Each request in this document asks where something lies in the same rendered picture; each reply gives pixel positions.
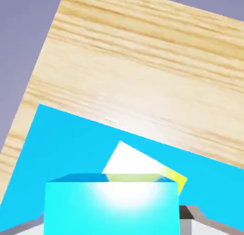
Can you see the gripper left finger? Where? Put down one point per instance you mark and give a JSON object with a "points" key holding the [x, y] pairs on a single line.
{"points": [[28, 228]]}

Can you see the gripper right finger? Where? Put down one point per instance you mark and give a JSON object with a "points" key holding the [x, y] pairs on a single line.
{"points": [[198, 223]]}

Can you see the small cyan cube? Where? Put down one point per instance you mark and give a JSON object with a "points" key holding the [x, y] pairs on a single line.
{"points": [[110, 210]]}

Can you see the small yellow cube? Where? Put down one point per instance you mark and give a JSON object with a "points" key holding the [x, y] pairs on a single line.
{"points": [[131, 160]]}

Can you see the large blue box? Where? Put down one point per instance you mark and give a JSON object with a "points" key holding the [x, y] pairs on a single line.
{"points": [[57, 143]]}

